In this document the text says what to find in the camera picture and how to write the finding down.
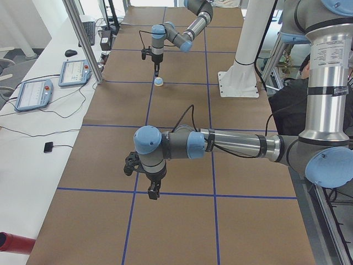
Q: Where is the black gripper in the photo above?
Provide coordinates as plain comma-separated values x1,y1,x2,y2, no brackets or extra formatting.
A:
151,53,163,77
145,168,167,200

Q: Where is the blue call bell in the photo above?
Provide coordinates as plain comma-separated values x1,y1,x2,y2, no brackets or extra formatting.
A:
154,77,164,87

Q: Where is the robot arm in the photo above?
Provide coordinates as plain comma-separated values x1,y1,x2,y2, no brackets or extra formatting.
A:
124,1,352,200
142,1,213,77

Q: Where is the black power adapter box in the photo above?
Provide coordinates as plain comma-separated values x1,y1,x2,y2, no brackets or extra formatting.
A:
100,30,113,51

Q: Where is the black keyboard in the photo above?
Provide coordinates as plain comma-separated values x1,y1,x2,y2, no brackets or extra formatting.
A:
82,21,95,46

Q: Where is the far blue teach pendant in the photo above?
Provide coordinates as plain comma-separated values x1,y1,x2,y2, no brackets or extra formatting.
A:
58,60,92,87

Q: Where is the blue teach pendant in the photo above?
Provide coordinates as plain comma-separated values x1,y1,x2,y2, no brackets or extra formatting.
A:
58,60,92,87
14,79,54,112

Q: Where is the black computer mouse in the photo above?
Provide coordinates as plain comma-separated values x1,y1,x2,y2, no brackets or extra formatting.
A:
65,49,78,57

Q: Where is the small black puck device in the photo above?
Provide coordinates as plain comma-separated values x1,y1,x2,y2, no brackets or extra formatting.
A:
44,141,54,153

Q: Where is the near blue teach pendant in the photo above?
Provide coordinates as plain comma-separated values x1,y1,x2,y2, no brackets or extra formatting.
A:
14,79,54,112

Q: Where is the person in black jacket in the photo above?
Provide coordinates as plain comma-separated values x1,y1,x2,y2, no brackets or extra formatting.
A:
268,54,353,136

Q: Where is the red cylinder bottle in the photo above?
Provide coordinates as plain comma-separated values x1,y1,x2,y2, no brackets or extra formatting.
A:
1,232,36,255

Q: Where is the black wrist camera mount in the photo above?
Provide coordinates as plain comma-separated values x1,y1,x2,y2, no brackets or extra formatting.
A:
141,47,152,60
124,152,145,176

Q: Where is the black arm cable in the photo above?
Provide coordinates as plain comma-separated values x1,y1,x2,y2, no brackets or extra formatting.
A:
138,29,177,53
170,104,282,158

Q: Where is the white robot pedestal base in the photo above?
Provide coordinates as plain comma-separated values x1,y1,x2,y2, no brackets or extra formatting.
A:
218,0,277,98

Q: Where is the aluminium frame post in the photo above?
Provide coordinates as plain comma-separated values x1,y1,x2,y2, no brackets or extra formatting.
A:
63,0,103,84

